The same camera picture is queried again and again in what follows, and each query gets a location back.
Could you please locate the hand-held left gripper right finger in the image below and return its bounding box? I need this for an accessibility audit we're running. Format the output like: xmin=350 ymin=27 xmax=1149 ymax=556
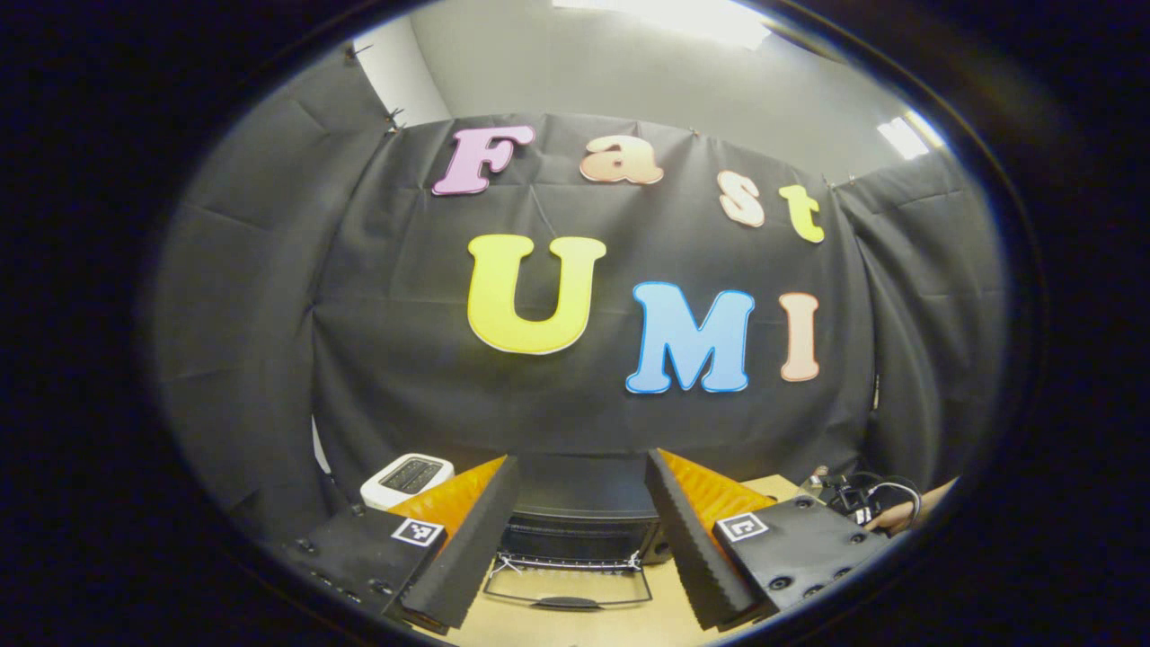
xmin=643 ymin=448 xmax=892 ymax=632

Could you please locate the small ceiling light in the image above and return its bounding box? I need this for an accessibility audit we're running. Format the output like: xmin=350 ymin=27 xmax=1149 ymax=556
xmin=876 ymin=110 xmax=946 ymax=162

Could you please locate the black electric oven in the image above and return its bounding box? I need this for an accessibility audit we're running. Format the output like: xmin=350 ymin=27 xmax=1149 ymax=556
xmin=482 ymin=454 xmax=677 ymax=613

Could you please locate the white toaster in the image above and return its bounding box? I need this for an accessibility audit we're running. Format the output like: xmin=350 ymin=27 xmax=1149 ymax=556
xmin=360 ymin=453 xmax=456 ymax=511

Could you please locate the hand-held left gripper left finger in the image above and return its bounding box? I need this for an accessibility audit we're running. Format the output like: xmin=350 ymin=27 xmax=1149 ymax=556
xmin=280 ymin=454 xmax=524 ymax=632

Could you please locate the black backdrop cloth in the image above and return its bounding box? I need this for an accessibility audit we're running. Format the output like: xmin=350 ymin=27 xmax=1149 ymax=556
xmin=148 ymin=45 xmax=1007 ymax=540

